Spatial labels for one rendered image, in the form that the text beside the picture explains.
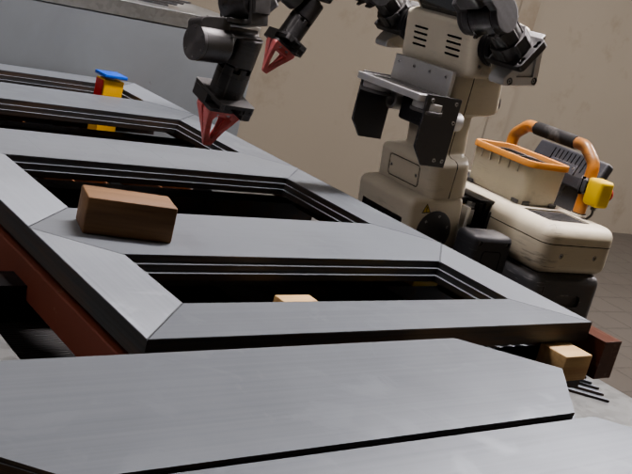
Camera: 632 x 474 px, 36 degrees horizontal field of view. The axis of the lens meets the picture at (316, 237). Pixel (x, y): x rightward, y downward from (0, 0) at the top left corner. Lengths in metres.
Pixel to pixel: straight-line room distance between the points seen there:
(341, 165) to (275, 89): 0.66
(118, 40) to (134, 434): 1.95
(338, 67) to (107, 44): 2.86
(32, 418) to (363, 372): 0.37
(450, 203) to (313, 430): 1.50
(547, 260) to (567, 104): 4.26
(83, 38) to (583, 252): 1.38
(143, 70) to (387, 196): 0.80
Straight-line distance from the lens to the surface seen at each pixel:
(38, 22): 2.57
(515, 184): 2.49
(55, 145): 1.75
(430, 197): 2.28
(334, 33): 5.33
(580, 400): 1.67
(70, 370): 0.89
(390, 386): 1.01
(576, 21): 6.47
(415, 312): 1.28
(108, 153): 1.77
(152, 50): 2.71
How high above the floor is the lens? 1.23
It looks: 15 degrees down
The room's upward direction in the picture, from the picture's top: 14 degrees clockwise
